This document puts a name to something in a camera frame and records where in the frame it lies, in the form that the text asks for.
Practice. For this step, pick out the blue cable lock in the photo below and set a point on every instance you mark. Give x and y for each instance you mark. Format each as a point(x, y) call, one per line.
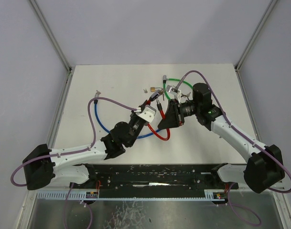
point(106, 130)

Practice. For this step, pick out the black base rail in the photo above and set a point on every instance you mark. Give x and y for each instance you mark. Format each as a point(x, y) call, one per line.
point(154, 181)

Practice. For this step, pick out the green cable lock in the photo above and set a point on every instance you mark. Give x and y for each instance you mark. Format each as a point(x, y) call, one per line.
point(166, 92)

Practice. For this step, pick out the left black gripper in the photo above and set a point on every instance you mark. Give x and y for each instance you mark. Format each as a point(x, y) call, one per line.
point(134, 115)

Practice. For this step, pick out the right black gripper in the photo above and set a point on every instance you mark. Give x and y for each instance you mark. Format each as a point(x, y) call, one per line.
point(172, 115)

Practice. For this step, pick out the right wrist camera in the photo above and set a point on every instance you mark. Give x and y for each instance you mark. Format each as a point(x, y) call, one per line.
point(174, 91)

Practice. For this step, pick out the brass padlock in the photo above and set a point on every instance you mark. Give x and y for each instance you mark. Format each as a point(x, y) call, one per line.
point(153, 89)

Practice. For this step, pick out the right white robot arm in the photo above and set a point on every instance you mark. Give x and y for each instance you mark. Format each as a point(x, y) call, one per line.
point(262, 168)

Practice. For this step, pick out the red lock keys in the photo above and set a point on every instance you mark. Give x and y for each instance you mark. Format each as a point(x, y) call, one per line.
point(161, 93)

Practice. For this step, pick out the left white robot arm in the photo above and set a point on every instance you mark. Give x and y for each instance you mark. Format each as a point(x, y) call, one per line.
point(44, 165)

